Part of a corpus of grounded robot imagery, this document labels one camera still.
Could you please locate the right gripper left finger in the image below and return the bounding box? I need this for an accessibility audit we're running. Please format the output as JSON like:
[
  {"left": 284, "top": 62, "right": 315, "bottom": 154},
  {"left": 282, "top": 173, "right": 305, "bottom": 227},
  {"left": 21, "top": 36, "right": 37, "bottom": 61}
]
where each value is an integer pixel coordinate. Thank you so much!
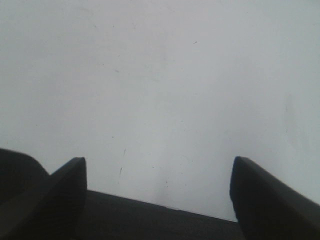
[{"left": 0, "top": 157, "right": 87, "bottom": 240}]

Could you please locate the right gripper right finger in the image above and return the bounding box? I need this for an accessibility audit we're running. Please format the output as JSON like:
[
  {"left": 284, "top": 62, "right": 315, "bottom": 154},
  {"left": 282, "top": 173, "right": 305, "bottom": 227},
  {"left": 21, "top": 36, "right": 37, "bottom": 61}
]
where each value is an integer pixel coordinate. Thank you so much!
[{"left": 229, "top": 156, "right": 320, "bottom": 240}]

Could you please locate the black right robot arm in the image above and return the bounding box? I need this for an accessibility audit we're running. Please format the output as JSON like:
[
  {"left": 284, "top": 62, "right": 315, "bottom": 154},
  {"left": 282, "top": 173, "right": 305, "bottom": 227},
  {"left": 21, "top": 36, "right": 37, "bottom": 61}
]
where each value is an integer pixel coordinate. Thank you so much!
[{"left": 0, "top": 149, "right": 320, "bottom": 240}]

